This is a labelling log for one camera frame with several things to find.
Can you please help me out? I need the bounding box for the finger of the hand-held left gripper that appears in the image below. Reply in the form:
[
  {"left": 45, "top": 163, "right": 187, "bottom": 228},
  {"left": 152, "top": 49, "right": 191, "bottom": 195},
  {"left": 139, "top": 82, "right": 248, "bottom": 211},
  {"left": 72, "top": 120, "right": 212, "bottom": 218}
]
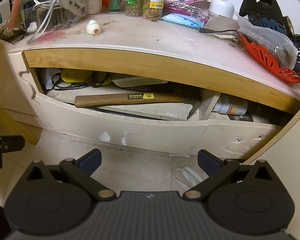
[{"left": 0, "top": 135, "right": 26, "bottom": 153}]

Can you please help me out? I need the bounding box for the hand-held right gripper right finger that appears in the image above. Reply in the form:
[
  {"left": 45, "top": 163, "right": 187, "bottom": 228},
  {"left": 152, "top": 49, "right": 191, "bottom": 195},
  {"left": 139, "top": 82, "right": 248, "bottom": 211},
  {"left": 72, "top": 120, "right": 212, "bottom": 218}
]
[{"left": 183, "top": 149, "right": 274, "bottom": 202}]

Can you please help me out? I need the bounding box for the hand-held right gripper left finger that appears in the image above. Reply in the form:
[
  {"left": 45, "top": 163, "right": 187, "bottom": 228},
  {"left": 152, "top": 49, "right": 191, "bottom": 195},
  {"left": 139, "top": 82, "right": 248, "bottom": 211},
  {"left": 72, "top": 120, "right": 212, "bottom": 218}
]
[{"left": 26, "top": 149, "right": 117, "bottom": 202}]

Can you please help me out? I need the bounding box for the white duck toy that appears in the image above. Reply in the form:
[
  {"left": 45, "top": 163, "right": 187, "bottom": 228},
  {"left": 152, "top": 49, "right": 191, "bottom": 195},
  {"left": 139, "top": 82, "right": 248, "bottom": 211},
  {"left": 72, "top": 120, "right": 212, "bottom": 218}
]
[{"left": 87, "top": 20, "right": 102, "bottom": 35}]

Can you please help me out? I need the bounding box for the beige drawer front with screws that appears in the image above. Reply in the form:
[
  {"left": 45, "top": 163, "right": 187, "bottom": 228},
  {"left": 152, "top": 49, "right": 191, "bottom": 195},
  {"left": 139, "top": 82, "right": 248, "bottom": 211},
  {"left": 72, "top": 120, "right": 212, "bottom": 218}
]
[{"left": 207, "top": 119, "right": 291, "bottom": 161}]

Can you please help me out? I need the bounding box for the black printed box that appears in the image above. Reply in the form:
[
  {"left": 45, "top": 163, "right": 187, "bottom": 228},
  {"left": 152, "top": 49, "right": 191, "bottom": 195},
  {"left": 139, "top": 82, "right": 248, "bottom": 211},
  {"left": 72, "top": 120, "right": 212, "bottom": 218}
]
[{"left": 227, "top": 114, "right": 253, "bottom": 123}]

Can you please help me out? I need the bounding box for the white bottle with red label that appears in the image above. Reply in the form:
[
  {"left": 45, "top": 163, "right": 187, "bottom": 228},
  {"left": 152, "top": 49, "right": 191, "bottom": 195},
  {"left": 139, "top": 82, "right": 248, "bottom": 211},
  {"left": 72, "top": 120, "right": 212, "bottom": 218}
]
[{"left": 213, "top": 94, "right": 248, "bottom": 115}]

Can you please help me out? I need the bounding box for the wooden furniture panel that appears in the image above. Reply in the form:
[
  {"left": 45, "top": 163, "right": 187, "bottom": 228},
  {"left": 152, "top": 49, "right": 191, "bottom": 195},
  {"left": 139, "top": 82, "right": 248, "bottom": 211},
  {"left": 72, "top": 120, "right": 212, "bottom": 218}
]
[{"left": 0, "top": 39, "right": 42, "bottom": 145}]

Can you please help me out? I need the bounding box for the white plastic bag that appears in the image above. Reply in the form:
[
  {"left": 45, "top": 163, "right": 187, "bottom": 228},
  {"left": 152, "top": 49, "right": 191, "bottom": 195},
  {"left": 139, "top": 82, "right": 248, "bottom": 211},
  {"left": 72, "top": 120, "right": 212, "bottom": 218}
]
[{"left": 39, "top": 69, "right": 63, "bottom": 91}]

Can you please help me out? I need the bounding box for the white side cabinet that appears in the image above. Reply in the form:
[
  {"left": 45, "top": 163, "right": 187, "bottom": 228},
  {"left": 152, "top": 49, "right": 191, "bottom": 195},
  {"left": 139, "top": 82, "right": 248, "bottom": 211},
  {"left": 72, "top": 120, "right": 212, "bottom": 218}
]
[{"left": 245, "top": 105, "right": 300, "bottom": 172}]

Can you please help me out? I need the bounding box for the yellow device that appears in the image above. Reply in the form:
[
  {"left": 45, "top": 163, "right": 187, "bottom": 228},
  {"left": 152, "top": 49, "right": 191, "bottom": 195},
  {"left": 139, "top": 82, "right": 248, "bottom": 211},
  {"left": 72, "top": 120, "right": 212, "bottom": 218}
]
[{"left": 61, "top": 69, "right": 112, "bottom": 86}]

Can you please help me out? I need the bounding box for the white vented device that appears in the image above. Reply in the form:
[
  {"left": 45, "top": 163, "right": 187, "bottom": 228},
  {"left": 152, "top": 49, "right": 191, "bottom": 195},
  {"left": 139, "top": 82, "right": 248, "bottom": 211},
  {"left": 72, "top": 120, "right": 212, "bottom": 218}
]
[{"left": 112, "top": 77, "right": 168, "bottom": 88}]

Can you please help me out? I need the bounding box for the beige cabinet with wooden trim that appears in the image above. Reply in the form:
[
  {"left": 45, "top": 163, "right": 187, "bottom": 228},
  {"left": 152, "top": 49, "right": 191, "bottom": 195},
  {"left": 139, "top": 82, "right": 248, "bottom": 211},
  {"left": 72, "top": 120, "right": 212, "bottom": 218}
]
[{"left": 9, "top": 14, "right": 300, "bottom": 165}]

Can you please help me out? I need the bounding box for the orange plastic strainer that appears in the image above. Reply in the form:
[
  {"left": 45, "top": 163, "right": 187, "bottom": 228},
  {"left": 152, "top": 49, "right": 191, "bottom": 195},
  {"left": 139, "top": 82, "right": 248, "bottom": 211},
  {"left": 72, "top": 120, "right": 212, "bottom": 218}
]
[{"left": 239, "top": 34, "right": 300, "bottom": 84}]

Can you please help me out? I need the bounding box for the clear plastic container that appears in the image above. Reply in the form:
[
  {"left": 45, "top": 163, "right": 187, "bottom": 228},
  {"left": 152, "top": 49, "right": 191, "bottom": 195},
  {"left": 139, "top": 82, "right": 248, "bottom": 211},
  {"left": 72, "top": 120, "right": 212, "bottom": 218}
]
[{"left": 31, "top": 5, "right": 78, "bottom": 29}]

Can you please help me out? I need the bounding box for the clear plastic bag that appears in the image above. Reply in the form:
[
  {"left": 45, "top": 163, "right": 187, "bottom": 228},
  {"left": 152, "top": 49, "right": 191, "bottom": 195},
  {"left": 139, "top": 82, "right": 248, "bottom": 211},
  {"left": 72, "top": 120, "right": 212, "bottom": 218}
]
[{"left": 236, "top": 14, "right": 299, "bottom": 71}]

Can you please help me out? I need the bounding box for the blue face mask pack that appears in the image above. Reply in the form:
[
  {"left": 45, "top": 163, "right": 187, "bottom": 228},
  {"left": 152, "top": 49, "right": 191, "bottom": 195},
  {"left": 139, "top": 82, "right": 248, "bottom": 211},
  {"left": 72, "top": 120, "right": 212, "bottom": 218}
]
[{"left": 161, "top": 13, "right": 205, "bottom": 29}]

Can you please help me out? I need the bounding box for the green box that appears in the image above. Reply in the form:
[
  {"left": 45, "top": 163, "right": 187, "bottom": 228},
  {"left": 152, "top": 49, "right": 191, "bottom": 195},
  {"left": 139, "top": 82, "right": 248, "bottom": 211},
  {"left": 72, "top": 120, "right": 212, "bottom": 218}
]
[{"left": 19, "top": 0, "right": 54, "bottom": 26}]

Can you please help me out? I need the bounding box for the white power strip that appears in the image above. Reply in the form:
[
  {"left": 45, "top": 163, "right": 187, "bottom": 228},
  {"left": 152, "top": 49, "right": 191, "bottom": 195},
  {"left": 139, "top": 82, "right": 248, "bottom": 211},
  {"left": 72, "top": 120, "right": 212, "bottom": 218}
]
[{"left": 56, "top": 0, "right": 87, "bottom": 18}]

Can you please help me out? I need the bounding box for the white plastic bottle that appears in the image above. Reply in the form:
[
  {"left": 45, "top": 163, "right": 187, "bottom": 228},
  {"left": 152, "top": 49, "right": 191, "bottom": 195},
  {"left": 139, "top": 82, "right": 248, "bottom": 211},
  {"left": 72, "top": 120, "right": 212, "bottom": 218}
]
[{"left": 208, "top": 0, "right": 234, "bottom": 20}]

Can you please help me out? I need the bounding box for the pink packet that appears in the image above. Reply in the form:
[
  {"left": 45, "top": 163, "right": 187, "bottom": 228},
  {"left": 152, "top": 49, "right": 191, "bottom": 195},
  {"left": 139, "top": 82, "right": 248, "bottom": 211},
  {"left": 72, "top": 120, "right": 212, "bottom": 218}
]
[{"left": 164, "top": 0, "right": 238, "bottom": 22}]

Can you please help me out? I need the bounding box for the black tape roll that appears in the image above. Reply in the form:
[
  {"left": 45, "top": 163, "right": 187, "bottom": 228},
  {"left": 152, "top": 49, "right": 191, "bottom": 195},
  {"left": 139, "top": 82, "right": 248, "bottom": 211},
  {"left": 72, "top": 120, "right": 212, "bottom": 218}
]
[{"left": 282, "top": 16, "right": 296, "bottom": 37}]

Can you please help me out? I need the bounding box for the green and white bottle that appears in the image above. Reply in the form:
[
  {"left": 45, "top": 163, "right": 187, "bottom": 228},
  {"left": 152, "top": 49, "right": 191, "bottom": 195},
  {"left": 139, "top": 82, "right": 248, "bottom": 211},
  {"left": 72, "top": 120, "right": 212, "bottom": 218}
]
[{"left": 108, "top": 0, "right": 121, "bottom": 14}]

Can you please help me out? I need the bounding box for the yellow label herb jar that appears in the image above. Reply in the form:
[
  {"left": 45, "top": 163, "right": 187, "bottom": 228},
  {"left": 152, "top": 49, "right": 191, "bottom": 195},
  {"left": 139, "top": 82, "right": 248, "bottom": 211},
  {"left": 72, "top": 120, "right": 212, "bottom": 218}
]
[{"left": 142, "top": 0, "right": 168, "bottom": 22}]

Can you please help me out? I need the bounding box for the white cord coil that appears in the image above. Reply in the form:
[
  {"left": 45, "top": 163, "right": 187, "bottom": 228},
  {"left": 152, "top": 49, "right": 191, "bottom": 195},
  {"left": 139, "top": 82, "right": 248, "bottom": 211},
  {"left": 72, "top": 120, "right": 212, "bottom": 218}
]
[{"left": 174, "top": 166, "right": 209, "bottom": 191}]

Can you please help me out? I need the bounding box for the wooden handled hammer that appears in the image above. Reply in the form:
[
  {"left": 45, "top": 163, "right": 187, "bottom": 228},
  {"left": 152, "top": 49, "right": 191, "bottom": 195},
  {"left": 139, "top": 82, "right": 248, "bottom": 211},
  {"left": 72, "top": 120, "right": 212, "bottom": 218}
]
[{"left": 74, "top": 92, "right": 203, "bottom": 120}]

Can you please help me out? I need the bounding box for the black cable bundle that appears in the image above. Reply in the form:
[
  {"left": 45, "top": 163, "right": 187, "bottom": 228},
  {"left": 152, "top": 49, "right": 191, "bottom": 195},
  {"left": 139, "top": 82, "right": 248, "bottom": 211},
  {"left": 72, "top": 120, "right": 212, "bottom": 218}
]
[{"left": 51, "top": 72, "right": 111, "bottom": 91}]

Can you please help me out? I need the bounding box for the black cable with plug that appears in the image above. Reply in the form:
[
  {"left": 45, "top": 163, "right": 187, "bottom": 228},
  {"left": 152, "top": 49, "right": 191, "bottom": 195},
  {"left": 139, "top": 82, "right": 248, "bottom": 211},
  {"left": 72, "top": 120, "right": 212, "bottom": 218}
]
[{"left": 199, "top": 27, "right": 241, "bottom": 35}]

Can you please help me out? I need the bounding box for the white cable bundle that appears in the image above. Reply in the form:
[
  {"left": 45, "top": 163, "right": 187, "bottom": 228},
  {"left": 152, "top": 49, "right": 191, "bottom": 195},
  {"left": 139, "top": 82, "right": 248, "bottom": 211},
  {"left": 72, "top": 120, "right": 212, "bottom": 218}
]
[{"left": 27, "top": 0, "right": 74, "bottom": 43}]

